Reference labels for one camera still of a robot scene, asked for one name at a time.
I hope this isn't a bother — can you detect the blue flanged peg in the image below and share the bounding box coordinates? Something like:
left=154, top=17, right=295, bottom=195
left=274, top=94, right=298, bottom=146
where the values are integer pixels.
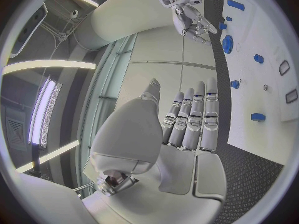
left=253, top=53, right=265, bottom=65

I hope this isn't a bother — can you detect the glowing light bar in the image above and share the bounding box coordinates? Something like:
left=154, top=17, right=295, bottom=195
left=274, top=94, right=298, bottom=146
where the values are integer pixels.
left=28, top=75, right=64, bottom=149

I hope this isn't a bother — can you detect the large blue gear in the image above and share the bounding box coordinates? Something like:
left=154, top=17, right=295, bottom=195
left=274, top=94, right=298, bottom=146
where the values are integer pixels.
left=221, top=34, right=234, bottom=55

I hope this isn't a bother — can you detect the white task board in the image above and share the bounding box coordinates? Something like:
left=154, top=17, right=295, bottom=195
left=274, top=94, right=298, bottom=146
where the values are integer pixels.
left=222, top=0, right=299, bottom=166

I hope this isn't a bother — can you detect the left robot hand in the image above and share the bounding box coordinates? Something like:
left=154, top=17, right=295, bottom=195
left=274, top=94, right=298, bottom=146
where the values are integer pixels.
left=81, top=76, right=228, bottom=224

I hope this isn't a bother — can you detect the blue plug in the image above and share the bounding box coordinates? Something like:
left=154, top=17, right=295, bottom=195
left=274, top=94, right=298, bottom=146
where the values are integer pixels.
left=250, top=112, right=267, bottom=122

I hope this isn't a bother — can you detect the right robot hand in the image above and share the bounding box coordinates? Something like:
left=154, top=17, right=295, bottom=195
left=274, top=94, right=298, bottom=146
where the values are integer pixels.
left=172, top=4, right=219, bottom=46

